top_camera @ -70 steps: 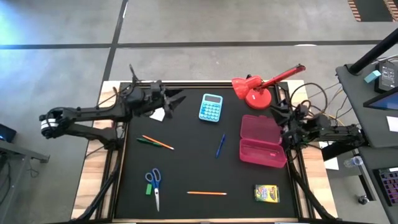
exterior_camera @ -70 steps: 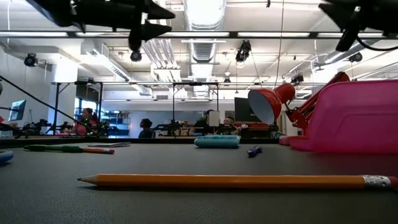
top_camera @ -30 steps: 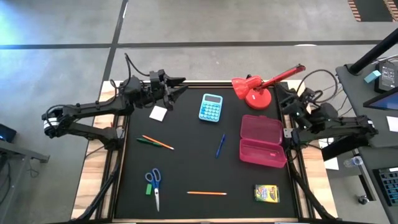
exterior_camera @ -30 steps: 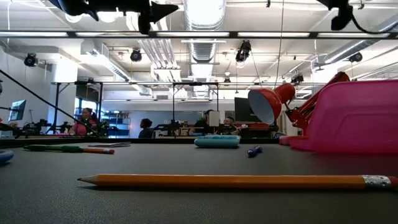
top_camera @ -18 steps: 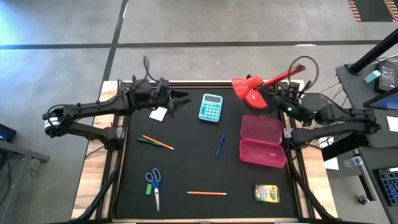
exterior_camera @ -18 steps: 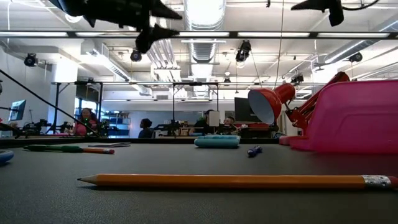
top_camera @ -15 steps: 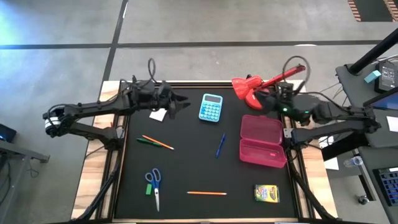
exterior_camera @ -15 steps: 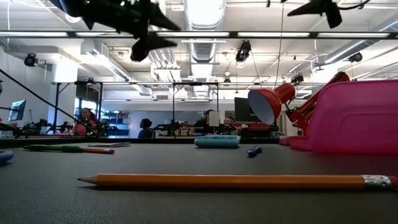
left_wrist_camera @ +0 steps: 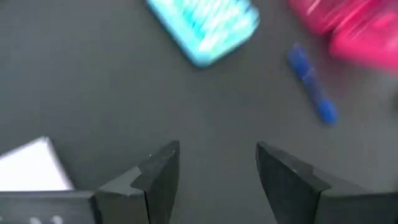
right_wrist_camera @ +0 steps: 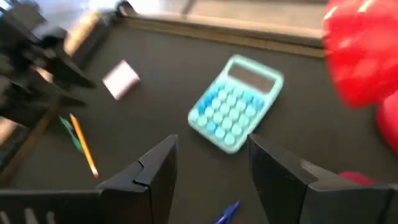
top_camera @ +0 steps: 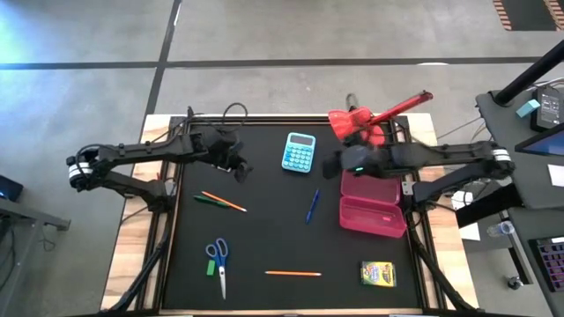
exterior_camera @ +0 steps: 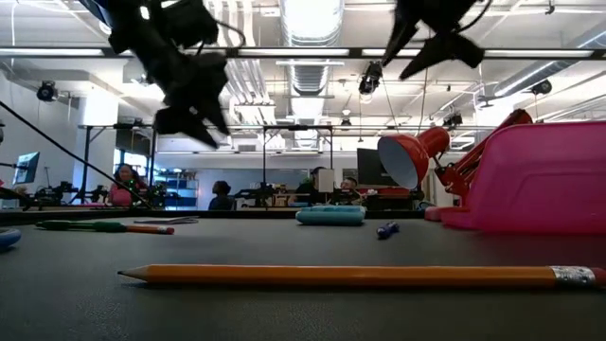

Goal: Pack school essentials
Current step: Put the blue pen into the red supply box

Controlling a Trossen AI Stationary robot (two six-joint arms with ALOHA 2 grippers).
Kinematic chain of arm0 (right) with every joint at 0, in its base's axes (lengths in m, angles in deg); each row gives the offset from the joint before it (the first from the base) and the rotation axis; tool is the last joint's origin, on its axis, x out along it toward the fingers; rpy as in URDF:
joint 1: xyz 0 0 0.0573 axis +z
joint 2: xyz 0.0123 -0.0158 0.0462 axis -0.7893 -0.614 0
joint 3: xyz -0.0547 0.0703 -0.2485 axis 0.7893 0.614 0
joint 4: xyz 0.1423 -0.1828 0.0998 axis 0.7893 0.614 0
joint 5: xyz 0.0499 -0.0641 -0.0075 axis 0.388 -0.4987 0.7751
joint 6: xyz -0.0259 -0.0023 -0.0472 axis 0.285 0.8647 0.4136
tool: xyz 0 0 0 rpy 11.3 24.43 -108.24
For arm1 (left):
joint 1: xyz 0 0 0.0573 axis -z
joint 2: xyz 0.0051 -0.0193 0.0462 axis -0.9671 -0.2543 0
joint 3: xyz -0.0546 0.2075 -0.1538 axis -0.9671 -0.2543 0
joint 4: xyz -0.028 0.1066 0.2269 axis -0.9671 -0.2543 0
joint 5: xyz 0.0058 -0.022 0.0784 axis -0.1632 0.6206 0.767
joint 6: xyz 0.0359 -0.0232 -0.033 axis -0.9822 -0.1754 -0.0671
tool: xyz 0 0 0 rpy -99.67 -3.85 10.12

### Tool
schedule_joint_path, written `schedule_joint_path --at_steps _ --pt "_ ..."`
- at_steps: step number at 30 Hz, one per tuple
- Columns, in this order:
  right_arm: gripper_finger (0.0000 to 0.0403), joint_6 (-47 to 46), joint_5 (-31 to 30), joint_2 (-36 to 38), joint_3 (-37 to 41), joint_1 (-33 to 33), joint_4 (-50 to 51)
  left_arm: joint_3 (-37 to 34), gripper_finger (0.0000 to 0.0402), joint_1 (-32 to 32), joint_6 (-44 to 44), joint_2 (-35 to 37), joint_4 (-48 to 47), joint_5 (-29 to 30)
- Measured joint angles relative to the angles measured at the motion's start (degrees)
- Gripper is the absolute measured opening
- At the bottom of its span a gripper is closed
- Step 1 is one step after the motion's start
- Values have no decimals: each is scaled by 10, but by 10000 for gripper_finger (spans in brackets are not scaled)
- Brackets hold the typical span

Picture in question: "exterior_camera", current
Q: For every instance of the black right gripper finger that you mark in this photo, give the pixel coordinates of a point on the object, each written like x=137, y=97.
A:
x=400, y=40
x=450, y=49

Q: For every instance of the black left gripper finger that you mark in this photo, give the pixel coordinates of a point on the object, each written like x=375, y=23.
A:
x=182, y=123
x=218, y=111

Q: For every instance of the small white notepad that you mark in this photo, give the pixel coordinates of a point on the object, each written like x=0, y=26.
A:
x=165, y=220

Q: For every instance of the orange pencil with pink eraser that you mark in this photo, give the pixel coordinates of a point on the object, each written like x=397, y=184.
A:
x=149, y=229

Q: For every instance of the green pen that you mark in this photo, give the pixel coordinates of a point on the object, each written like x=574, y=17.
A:
x=80, y=226

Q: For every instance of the long yellow pencil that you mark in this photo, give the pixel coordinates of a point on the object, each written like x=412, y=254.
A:
x=331, y=276

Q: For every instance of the blue scissors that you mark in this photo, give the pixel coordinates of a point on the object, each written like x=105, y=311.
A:
x=8, y=238

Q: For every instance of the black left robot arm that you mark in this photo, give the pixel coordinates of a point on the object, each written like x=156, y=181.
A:
x=128, y=23

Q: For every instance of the blue shelf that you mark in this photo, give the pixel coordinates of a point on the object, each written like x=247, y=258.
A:
x=182, y=192

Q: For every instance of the person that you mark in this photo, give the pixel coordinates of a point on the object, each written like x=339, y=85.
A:
x=124, y=187
x=221, y=196
x=349, y=187
x=308, y=187

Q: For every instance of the red desk lamp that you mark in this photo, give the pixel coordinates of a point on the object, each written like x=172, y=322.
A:
x=416, y=151

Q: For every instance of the black computer monitor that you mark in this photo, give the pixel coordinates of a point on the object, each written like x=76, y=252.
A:
x=369, y=166

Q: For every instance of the teal calculator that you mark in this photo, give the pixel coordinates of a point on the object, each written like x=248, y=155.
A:
x=331, y=217

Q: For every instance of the pink plastic pencil box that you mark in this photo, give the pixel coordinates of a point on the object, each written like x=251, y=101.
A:
x=535, y=180

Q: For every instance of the tilted computer monitor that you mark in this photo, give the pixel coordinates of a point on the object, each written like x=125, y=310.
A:
x=27, y=168

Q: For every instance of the black overhead camera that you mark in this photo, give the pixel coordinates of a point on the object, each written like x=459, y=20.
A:
x=369, y=80

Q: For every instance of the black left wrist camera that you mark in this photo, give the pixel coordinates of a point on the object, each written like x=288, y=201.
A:
x=189, y=21

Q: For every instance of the silver ceiling duct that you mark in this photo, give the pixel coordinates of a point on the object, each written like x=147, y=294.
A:
x=310, y=23

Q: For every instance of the black hanging camera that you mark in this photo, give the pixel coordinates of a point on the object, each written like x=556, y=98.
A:
x=541, y=87
x=47, y=91

